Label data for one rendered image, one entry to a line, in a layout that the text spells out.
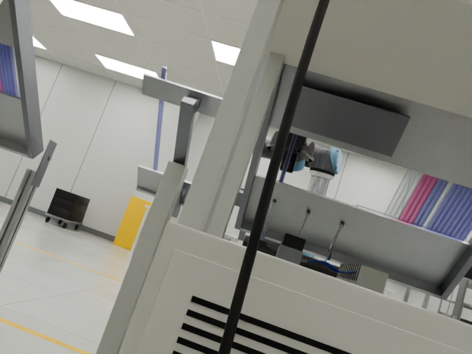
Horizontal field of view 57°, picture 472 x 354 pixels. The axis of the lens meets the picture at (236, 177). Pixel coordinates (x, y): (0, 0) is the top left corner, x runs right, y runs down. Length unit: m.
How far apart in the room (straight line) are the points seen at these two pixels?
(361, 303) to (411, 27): 0.41
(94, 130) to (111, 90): 0.89
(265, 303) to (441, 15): 0.45
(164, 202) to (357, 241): 0.62
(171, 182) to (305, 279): 0.91
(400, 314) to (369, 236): 0.90
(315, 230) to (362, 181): 6.98
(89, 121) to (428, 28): 8.65
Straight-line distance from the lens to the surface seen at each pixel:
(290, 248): 0.95
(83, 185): 8.89
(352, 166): 8.41
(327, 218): 1.40
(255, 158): 1.27
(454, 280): 1.49
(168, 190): 1.37
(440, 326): 0.56
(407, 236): 1.43
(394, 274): 1.51
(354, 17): 0.73
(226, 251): 0.52
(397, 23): 0.72
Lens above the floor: 0.61
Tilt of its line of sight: 9 degrees up
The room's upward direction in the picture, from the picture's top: 19 degrees clockwise
